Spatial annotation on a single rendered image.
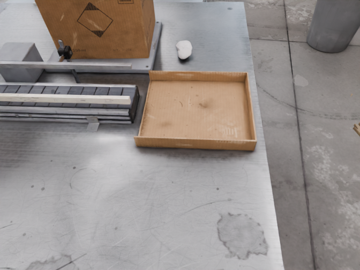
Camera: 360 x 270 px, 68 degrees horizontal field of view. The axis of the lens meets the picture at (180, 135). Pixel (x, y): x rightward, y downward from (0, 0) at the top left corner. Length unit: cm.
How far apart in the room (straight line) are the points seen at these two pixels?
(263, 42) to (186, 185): 212
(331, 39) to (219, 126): 195
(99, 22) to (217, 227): 66
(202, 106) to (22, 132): 51
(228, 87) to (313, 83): 151
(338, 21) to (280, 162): 125
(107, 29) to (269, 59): 174
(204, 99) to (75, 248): 50
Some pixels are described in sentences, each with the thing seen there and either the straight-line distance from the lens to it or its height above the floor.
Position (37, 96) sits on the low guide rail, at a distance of 80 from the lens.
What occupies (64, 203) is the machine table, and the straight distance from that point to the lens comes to 67.
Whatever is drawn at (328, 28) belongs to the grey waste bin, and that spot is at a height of 21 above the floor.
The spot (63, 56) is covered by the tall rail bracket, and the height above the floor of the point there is 96.
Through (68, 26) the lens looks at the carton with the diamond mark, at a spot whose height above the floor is 97.
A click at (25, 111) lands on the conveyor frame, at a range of 85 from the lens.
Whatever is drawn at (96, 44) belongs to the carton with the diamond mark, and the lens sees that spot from 94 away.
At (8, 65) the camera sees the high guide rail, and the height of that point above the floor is 96.
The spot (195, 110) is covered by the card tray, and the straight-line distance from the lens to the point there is 76.
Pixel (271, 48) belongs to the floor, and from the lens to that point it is 257.
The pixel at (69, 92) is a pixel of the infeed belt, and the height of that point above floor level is 88.
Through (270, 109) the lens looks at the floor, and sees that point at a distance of 199.
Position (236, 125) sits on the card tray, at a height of 83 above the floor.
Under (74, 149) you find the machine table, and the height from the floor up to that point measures 83.
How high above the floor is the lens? 139
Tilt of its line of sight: 52 degrees down
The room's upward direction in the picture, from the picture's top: 4 degrees counter-clockwise
